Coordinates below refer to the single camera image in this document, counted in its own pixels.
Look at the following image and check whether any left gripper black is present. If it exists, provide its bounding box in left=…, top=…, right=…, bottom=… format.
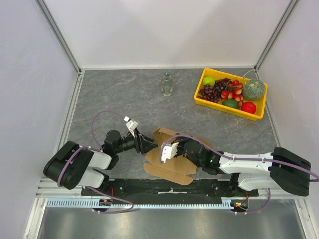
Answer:
left=115, top=128, right=158, bottom=154

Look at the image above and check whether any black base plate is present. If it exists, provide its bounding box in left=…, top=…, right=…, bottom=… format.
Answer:
left=81, top=178, right=260, bottom=205

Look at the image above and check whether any netted green melon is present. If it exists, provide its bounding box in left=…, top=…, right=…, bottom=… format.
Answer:
left=243, top=80, right=266, bottom=101

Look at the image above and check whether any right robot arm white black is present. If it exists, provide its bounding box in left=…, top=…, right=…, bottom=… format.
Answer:
left=161, top=137, right=311, bottom=197

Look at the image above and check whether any clear glass bottle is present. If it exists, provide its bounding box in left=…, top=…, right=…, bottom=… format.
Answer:
left=161, top=72, right=173, bottom=97

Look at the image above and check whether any yellow plastic tray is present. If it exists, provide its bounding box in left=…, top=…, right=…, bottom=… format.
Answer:
left=194, top=68, right=268, bottom=121

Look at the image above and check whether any brown cardboard box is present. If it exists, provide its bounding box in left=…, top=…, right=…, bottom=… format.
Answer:
left=143, top=127, right=197, bottom=186

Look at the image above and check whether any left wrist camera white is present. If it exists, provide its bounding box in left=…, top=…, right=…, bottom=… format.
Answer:
left=124, top=116, right=139, bottom=136

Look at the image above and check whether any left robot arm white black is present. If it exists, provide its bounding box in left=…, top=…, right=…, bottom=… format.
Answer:
left=43, top=129, right=158, bottom=196

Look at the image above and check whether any red apple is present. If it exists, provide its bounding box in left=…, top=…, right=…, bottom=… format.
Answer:
left=241, top=102, right=257, bottom=114

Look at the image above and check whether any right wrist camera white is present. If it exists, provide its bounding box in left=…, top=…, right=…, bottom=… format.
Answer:
left=160, top=142, right=178, bottom=163

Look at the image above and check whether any purple grape bunch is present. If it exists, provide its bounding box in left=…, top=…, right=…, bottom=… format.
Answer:
left=197, top=79, right=223, bottom=103

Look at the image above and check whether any white slotted cable duct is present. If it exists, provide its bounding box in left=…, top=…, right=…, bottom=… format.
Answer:
left=46, top=196, right=251, bottom=209

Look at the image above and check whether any green apple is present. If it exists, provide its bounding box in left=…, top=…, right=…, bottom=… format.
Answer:
left=202, top=76, right=215, bottom=86

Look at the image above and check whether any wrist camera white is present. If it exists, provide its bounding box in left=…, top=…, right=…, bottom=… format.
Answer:
left=124, top=116, right=139, bottom=136
left=160, top=142, right=178, bottom=163

